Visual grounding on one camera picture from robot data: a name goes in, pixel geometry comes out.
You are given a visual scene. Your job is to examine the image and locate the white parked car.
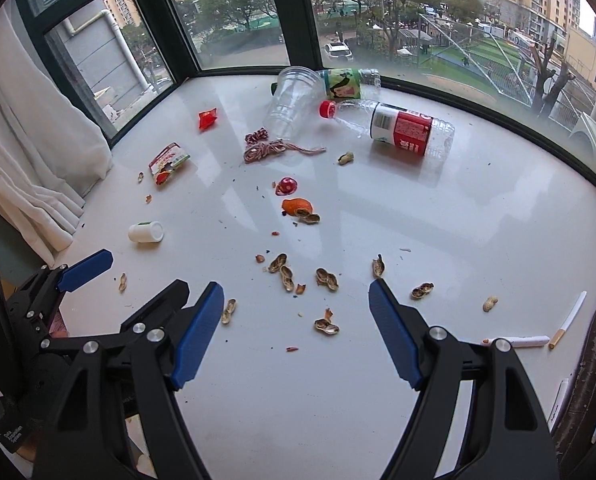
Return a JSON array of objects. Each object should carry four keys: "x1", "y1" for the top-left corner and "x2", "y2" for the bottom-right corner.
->
[{"x1": 323, "y1": 42, "x2": 355, "y2": 61}]

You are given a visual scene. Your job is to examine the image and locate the scattered peanut shells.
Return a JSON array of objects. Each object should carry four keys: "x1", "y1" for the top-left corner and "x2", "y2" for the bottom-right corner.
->
[{"x1": 118, "y1": 151, "x2": 500, "y2": 337}]

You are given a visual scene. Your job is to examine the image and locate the dark window frame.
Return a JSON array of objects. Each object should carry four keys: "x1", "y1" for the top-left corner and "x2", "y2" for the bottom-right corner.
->
[{"x1": 0, "y1": 0, "x2": 596, "y2": 191}]

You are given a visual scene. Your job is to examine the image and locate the dark speckled round object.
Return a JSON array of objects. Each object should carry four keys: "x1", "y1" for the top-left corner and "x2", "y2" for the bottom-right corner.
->
[{"x1": 553, "y1": 292, "x2": 596, "y2": 461}]

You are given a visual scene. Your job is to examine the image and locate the clear plastic cup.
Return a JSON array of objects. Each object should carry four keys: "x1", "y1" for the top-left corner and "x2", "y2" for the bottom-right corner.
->
[{"x1": 263, "y1": 66, "x2": 326, "y2": 143}]

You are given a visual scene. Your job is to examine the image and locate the white curtain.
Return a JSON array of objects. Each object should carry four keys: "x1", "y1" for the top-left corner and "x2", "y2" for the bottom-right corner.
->
[{"x1": 0, "y1": 0, "x2": 113, "y2": 266}]

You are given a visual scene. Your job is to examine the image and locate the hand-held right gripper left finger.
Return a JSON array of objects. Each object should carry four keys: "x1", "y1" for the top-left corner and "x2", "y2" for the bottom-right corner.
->
[{"x1": 30, "y1": 281, "x2": 225, "y2": 480}]

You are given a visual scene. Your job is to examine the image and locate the flat white stick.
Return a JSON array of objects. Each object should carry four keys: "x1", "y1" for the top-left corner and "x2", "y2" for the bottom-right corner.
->
[{"x1": 550, "y1": 379, "x2": 570, "y2": 421}]

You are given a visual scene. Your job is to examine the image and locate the red and white string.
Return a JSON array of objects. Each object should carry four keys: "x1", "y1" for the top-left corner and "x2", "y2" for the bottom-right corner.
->
[{"x1": 243, "y1": 127, "x2": 327, "y2": 165}]

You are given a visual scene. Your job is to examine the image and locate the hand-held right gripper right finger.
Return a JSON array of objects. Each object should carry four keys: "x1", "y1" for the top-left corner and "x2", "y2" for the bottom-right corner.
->
[{"x1": 368, "y1": 278, "x2": 561, "y2": 480}]

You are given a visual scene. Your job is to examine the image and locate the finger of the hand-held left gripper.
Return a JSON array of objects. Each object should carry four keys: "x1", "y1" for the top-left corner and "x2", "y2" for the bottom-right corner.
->
[
  {"x1": 92, "y1": 280, "x2": 191, "y2": 350},
  {"x1": 8, "y1": 249, "x2": 114, "y2": 331}
]

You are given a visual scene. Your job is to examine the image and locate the red label plastic bottle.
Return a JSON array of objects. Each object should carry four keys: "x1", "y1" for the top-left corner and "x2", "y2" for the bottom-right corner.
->
[{"x1": 319, "y1": 100, "x2": 455, "y2": 160}]

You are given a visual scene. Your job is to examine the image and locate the green label plastic bottle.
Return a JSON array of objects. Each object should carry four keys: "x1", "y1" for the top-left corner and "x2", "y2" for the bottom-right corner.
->
[{"x1": 269, "y1": 67, "x2": 381, "y2": 102}]

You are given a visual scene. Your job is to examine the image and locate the red and white snack wrapper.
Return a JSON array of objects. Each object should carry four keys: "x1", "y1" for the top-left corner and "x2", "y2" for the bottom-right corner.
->
[{"x1": 148, "y1": 142, "x2": 191, "y2": 186}]

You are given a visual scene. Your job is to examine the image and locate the orange peel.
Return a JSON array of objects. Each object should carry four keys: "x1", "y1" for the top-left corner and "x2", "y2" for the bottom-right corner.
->
[{"x1": 282, "y1": 198, "x2": 313, "y2": 217}]

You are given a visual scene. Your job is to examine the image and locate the white cigarette tan filter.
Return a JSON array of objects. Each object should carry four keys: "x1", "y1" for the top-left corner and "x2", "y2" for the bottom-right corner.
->
[{"x1": 548, "y1": 291, "x2": 588, "y2": 350}]

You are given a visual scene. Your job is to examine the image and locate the small white bottle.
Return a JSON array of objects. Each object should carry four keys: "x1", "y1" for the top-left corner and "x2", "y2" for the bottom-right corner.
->
[{"x1": 128, "y1": 220, "x2": 165, "y2": 244}]

